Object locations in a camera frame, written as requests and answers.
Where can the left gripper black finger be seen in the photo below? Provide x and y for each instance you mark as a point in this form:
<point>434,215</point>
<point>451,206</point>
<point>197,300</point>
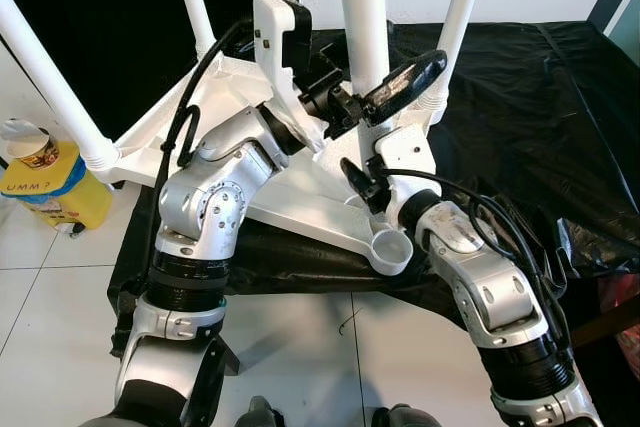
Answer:
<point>405,87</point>

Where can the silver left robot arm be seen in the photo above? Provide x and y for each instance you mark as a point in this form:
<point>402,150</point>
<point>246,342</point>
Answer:
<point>215,197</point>

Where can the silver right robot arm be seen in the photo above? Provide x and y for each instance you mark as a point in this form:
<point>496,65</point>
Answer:
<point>490,292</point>

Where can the black plastic cover sheet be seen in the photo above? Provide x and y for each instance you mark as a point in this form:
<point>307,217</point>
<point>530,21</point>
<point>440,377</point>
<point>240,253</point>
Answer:
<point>540,117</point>

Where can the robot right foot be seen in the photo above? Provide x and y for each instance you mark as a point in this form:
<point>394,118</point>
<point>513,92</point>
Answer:
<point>405,417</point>

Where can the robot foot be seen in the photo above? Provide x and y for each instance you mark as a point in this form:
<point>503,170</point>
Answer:
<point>260,414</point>
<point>405,417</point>

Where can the black door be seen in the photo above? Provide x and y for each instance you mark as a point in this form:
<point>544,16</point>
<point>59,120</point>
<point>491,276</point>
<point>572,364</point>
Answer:
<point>110,7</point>

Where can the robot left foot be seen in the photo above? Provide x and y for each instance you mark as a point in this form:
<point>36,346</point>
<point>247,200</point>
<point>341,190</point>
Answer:
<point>260,414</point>

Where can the brown wooden table leg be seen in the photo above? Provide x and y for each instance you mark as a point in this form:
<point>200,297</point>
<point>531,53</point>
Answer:
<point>605,325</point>

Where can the pink plastic bag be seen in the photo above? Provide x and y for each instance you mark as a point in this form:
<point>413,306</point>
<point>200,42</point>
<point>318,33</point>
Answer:
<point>625,332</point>

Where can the yellow carton box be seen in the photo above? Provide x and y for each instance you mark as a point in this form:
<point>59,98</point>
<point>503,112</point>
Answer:
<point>60,197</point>

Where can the printed paper cup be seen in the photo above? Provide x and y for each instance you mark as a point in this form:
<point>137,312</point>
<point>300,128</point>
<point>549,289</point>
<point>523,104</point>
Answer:
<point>25,142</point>

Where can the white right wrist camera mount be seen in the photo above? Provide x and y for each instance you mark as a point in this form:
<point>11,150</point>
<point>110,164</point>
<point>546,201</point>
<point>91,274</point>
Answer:
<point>410,152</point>

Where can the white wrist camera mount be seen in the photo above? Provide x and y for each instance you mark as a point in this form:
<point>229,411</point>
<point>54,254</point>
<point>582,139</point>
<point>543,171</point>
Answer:
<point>268,32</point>
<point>410,152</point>

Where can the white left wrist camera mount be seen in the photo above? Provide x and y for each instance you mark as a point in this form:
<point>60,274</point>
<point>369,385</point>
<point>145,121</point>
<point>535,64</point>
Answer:
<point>268,32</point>

